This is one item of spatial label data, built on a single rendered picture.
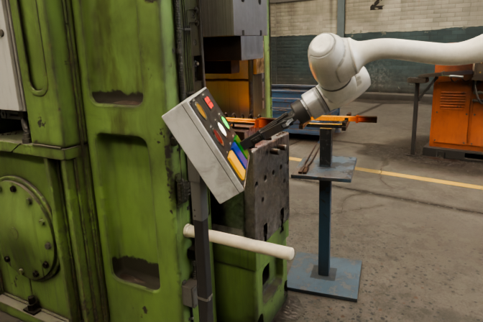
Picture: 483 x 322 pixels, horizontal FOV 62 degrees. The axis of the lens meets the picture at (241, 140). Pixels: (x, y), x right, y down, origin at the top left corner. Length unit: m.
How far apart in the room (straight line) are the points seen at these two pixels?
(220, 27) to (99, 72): 0.52
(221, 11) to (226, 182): 0.77
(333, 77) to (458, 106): 3.93
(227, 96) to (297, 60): 8.14
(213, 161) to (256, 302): 1.02
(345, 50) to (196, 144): 0.46
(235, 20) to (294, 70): 8.67
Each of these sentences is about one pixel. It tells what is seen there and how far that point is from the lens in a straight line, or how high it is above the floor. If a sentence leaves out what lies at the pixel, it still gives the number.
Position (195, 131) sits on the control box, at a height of 1.12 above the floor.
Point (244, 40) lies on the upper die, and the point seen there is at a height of 1.35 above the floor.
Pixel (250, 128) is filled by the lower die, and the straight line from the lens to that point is 1.72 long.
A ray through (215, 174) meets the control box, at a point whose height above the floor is 1.01.
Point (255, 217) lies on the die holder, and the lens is 1.73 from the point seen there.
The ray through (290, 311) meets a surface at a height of 0.00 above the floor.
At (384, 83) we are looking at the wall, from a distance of 9.40.
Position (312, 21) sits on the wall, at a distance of 10.01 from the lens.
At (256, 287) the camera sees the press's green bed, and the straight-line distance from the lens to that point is 1.91.
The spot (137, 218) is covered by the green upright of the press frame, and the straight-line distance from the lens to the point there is 1.80.
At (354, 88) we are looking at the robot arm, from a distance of 1.25.
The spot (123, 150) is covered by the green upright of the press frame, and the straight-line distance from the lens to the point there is 1.73.
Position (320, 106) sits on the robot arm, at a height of 1.14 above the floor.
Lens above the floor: 1.34
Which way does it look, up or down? 14 degrees down
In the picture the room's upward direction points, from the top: 2 degrees counter-clockwise
